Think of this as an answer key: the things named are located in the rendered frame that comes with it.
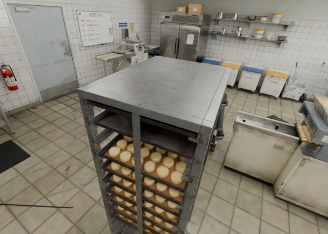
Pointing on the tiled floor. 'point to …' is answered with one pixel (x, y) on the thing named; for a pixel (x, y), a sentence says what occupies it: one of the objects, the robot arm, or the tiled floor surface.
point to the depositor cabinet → (304, 182)
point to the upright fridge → (200, 31)
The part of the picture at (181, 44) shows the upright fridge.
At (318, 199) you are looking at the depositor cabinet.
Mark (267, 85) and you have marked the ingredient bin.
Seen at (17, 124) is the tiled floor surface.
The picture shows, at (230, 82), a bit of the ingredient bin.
